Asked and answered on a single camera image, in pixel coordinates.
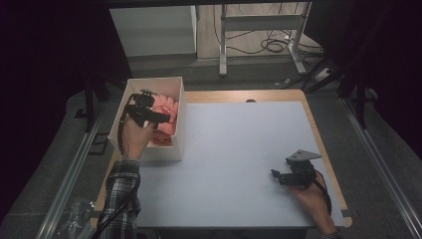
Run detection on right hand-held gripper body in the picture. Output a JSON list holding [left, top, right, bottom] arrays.
[[284, 149, 323, 191]]

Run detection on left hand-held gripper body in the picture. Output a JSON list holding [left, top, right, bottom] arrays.
[[124, 89, 157, 129]]

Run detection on pink padded jacket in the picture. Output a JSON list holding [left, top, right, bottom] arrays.
[[148, 94, 180, 147]]

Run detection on white storage box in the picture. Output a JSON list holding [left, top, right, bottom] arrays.
[[107, 77, 186, 163]]

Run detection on person's left hand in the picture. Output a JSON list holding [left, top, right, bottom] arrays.
[[119, 116, 156, 161]]

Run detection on person's right hand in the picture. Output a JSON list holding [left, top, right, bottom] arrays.
[[289, 173, 334, 233]]

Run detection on white table mat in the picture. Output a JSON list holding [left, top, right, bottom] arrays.
[[136, 101, 346, 229]]

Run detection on black metal stand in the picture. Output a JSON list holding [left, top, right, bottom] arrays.
[[337, 56, 377, 130], [74, 56, 111, 133]]

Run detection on white cabinet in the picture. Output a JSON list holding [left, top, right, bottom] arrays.
[[108, 4, 199, 58]]

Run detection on white power strip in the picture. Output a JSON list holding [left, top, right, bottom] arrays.
[[313, 67, 333, 83]]

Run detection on clear plastic bag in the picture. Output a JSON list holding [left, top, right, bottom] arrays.
[[55, 197, 98, 239]]

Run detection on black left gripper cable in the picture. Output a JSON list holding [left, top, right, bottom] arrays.
[[91, 94, 140, 239]]

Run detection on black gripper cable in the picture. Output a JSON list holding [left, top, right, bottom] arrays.
[[314, 169, 333, 217], [91, 94, 140, 239]]

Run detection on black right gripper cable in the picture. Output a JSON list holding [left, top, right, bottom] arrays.
[[314, 169, 333, 217]]

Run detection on aluminium floor rail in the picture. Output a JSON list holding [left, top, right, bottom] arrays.
[[34, 99, 107, 239], [339, 97, 422, 239]]

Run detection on black floor cables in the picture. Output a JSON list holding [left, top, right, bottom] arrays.
[[212, 3, 325, 57]]

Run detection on white metal desk frame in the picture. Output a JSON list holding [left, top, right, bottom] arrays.
[[218, 1, 314, 78]]

